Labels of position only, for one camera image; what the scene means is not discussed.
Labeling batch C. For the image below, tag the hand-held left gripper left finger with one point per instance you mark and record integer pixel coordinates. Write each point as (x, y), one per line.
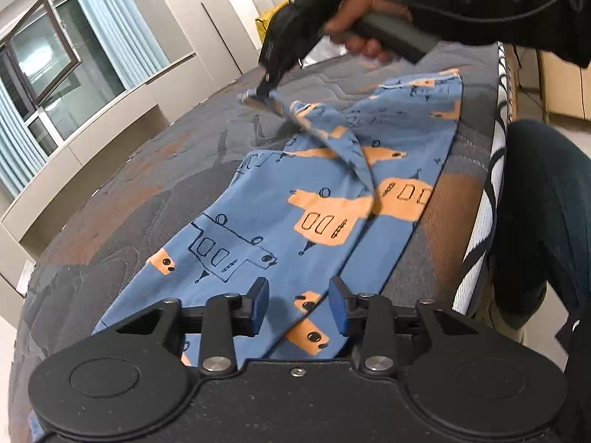
(261, 305)

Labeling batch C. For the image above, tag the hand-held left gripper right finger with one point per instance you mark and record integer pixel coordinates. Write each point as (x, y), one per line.
(336, 308)

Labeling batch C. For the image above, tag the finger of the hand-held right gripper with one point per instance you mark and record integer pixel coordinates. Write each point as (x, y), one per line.
(265, 86)

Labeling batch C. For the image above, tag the blue orange printed pants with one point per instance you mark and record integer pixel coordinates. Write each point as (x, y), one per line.
(277, 221)

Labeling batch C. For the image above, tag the person's right hand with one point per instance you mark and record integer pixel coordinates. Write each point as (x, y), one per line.
(351, 7)

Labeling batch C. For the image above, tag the yellow bag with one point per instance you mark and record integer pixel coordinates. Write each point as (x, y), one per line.
(264, 32)

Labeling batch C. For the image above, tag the beige wardrobe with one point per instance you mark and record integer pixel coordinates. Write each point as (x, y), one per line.
(217, 18)

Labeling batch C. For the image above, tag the light blue curtain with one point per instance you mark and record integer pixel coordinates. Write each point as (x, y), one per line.
(120, 14)
(18, 143)

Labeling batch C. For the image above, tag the grey orange quilted mattress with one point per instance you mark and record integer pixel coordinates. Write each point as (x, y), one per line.
(115, 203)

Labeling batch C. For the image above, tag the dark framed window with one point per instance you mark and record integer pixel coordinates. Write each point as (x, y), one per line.
(51, 69)

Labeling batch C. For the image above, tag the person's leg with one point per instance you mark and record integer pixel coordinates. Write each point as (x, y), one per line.
(540, 221)

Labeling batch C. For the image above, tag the cardboard box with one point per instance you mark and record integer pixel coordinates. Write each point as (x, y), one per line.
(558, 87)

